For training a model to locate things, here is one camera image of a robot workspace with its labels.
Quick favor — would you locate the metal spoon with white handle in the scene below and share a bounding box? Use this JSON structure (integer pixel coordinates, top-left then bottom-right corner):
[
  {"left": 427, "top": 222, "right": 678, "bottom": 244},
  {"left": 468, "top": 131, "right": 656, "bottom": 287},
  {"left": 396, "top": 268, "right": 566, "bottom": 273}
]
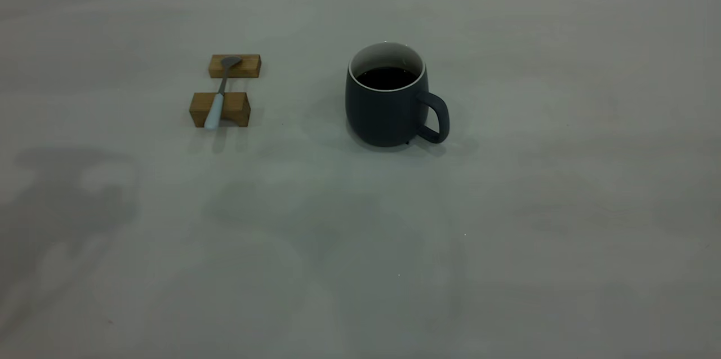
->
[{"left": 204, "top": 56, "right": 243, "bottom": 131}]

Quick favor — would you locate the wooden block with arched notch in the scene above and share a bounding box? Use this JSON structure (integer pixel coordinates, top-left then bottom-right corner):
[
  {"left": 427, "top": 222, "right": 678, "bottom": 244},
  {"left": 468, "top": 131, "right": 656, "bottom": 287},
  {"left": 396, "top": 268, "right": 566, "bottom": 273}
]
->
[{"left": 189, "top": 92, "right": 251, "bottom": 128}]

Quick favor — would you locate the dark grey ceramic mug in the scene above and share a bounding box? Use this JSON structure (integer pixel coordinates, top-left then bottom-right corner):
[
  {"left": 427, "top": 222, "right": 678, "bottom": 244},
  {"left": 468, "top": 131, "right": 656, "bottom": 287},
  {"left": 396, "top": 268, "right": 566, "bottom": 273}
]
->
[{"left": 345, "top": 42, "right": 451, "bottom": 148}]

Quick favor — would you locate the dark coffee liquid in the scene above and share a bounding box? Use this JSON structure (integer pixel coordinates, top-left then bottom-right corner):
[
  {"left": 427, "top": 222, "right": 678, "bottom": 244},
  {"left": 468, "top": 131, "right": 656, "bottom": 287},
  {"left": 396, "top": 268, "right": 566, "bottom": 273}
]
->
[{"left": 356, "top": 67, "right": 419, "bottom": 91}]

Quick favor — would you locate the flat rectangular wooden block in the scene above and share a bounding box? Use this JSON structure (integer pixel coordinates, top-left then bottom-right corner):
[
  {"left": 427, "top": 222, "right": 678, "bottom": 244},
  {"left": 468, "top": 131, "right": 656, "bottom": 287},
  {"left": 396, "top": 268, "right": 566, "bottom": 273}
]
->
[{"left": 208, "top": 54, "right": 262, "bottom": 79}]

